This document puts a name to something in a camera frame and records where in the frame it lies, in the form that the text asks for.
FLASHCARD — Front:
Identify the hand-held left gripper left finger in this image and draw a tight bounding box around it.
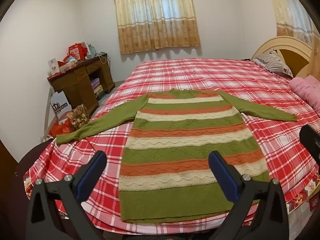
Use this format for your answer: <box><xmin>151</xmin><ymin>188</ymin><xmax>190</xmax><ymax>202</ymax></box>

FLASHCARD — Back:
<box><xmin>25</xmin><ymin>151</ymin><xmax>108</xmax><ymax>240</ymax></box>

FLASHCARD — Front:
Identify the bed with red plaid sheet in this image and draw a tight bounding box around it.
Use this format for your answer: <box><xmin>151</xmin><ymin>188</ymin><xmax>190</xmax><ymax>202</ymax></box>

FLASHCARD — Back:
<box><xmin>22</xmin><ymin>58</ymin><xmax>320</xmax><ymax>235</ymax></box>

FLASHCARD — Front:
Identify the narrow yellow floral curtain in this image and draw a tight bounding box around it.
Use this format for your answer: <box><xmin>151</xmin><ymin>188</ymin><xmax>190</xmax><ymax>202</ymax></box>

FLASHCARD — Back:
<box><xmin>266</xmin><ymin>0</ymin><xmax>320</xmax><ymax>79</ymax></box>

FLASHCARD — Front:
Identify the striped grey pillow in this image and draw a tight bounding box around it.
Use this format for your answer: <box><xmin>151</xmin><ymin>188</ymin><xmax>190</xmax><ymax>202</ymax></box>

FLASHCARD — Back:
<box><xmin>252</xmin><ymin>50</ymin><xmax>293</xmax><ymax>78</ymax></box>

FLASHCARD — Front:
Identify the stack of boxes under desk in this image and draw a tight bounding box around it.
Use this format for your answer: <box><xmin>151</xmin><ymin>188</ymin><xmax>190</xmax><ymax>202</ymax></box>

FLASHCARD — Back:
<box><xmin>90</xmin><ymin>78</ymin><xmax>103</xmax><ymax>97</ymax></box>

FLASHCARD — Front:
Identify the brown wooden desk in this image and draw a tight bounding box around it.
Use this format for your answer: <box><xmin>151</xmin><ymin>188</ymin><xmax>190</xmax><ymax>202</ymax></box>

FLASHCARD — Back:
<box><xmin>47</xmin><ymin>53</ymin><xmax>116</xmax><ymax>115</ymax></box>

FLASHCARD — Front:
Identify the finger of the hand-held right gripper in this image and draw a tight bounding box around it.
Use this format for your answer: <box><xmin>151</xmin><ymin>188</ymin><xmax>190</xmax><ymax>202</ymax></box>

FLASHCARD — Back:
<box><xmin>299</xmin><ymin>124</ymin><xmax>320</xmax><ymax>166</ymax></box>

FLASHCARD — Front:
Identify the white printed box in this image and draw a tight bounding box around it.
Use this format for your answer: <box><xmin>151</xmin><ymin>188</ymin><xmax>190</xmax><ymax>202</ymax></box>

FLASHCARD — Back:
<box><xmin>48</xmin><ymin>58</ymin><xmax>60</xmax><ymax>76</ymax></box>

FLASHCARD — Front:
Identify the pink quilt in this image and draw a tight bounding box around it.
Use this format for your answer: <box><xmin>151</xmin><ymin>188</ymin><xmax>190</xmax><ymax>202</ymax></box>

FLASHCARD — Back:
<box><xmin>289</xmin><ymin>76</ymin><xmax>320</xmax><ymax>117</ymax></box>

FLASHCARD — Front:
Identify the wide yellow floral curtain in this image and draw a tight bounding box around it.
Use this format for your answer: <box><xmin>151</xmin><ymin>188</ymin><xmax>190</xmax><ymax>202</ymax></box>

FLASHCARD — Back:
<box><xmin>113</xmin><ymin>0</ymin><xmax>201</xmax><ymax>55</ymax></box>

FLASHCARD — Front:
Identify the cream wooden headboard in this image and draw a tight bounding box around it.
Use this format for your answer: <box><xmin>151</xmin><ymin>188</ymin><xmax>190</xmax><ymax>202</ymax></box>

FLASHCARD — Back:
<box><xmin>251</xmin><ymin>36</ymin><xmax>316</xmax><ymax>78</ymax></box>

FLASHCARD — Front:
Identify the tall red gift box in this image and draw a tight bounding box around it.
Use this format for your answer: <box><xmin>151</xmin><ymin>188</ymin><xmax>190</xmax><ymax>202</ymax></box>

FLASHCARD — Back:
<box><xmin>68</xmin><ymin>42</ymin><xmax>90</xmax><ymax>61</ymax></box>

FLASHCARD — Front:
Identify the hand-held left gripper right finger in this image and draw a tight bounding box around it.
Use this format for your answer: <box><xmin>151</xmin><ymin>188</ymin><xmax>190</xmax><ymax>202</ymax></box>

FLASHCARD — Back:
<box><xmin>208</xmin><ymin>151</ymin><xmax>288</xmax><ymax>240</ymax></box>

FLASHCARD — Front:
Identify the white paper bag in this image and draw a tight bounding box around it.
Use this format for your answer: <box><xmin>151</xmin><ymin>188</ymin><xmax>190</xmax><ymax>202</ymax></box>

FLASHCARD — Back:
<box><xmin>50</xmin><ymin>91</ymin><xmax>69</xmax><ymax>118</ymax></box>

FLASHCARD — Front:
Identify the grey metal rod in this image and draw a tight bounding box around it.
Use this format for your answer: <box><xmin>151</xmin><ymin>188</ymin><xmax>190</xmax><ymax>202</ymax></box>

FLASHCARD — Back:
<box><xmin>42</xmin><ymin>86</ymin><xmax>54</xmax><ymax>141</ymax></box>

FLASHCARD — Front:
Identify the green orange cream striped sweater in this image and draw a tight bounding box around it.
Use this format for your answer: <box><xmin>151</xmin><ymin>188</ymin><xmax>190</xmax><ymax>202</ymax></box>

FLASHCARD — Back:
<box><xmin>56</xmin><ymin>89</ymin><xmax>298</xmax><ymax>223</ymax></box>

